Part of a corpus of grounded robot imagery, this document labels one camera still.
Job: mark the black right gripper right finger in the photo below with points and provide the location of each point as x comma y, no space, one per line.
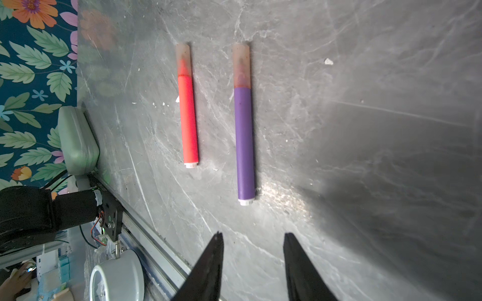
303,280

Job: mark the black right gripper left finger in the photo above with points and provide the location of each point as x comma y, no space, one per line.
205,279

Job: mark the purple highlighter pen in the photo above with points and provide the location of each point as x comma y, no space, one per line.
244,124

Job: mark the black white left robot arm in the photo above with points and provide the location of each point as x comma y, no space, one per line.
31,217

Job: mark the pink highlighter pen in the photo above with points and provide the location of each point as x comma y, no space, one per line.
187,106

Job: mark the white analog clock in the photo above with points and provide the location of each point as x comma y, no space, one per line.
118,279

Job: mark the pale green sponge block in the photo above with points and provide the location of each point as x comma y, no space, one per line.
80,149

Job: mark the person hand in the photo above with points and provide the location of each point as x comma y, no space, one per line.
15,283

